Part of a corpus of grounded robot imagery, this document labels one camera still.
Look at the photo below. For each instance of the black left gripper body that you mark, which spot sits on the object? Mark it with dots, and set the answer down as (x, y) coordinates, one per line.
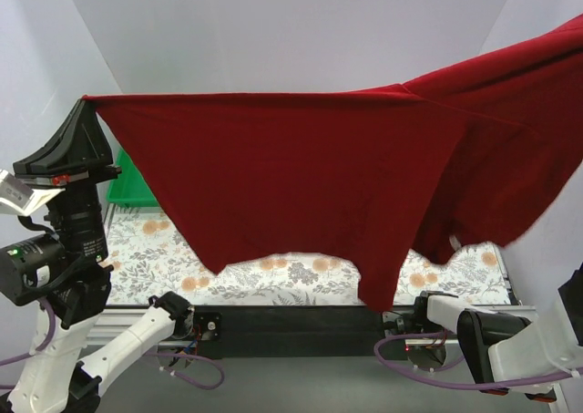
(64, 172)

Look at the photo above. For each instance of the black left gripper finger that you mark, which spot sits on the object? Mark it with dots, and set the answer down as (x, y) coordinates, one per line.
(87, 146)
(59, 154)

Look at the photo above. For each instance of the green plastic tray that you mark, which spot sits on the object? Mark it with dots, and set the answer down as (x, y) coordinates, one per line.
(129, 189)

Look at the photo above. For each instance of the red t shirt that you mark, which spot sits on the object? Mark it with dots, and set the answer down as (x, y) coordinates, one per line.
(471, 153)

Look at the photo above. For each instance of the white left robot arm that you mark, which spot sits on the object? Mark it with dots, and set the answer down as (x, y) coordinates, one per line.
(63, 269)

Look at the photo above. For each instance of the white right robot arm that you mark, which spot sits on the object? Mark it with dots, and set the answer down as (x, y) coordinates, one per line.
(506, 351)

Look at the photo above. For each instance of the floral patterned table mat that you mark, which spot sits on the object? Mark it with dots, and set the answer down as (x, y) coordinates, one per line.
(150, 257)

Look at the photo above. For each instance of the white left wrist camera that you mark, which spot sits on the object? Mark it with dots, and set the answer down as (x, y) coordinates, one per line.
(18, 199)

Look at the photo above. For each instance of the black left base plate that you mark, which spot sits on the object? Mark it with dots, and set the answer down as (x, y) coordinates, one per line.
(207, 326)

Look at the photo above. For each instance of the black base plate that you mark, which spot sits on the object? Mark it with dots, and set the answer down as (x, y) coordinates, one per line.
(396, 323)
(207, 326)

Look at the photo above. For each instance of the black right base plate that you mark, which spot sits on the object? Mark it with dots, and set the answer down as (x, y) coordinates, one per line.
(396, 323)

